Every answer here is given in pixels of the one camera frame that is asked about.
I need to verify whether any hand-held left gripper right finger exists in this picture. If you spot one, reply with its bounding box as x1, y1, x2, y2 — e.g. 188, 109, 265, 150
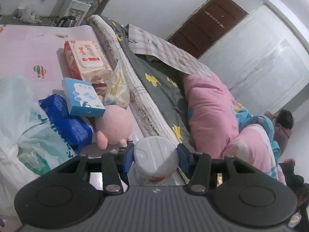
177, 143, 254, 193

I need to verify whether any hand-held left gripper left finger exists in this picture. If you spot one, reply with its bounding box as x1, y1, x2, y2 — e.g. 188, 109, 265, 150
57, 143, 135, 194

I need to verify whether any white can with red label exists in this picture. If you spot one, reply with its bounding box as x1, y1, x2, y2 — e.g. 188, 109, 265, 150
133, 136, 179, 186

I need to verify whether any dark blue soft pack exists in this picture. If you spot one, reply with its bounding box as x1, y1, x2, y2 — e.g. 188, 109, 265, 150
38, 94, 95, 154

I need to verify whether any pink plush toy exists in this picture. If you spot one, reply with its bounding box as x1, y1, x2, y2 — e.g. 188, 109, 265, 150
93, 104, 135, 150

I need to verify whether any pink quilt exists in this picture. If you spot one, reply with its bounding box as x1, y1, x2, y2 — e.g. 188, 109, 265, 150
182, 74, 286, 182

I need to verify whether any white checked quilted blanket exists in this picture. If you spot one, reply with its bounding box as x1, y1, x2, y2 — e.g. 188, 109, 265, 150
90, 14, 183, 145

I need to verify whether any grey blanket with yellow prints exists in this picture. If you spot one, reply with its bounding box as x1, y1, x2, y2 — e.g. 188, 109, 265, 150
98, 14, 196, 150

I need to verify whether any clear bag of cotton swabs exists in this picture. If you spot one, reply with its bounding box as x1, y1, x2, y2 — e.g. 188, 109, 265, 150
103, 59, 131, 108

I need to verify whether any light blue small box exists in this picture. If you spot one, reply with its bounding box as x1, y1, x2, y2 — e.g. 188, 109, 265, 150
62, 77, 106, 118

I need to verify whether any checkered printed sheet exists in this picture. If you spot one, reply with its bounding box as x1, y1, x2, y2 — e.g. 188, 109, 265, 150
127, 24, 213, 76

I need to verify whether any pink wet wipes pack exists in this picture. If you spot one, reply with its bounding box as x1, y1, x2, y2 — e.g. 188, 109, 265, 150
57, 41, 114, 95

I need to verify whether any dark cloth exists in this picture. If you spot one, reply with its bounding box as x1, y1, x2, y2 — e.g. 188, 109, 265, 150
278, 158, 309, 232

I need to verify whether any brown door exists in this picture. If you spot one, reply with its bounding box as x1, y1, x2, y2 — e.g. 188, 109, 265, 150
166, 0, 249, 59

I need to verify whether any black electric kettle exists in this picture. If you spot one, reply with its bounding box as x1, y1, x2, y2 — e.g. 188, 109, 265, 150
56, 15, 77, 28

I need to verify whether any pink printed mat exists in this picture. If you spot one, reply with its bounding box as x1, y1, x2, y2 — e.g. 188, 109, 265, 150
0, 24, 189, 186

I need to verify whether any white water dispenser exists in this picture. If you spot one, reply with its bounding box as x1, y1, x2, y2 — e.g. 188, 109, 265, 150
59, 0, 92, 27

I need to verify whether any crumpled white plastic bag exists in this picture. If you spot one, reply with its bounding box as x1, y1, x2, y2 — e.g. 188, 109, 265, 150
14, 6, 40, 23

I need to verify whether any metal hook rail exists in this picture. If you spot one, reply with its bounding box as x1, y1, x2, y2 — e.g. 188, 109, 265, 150
204, 11, 226, 29

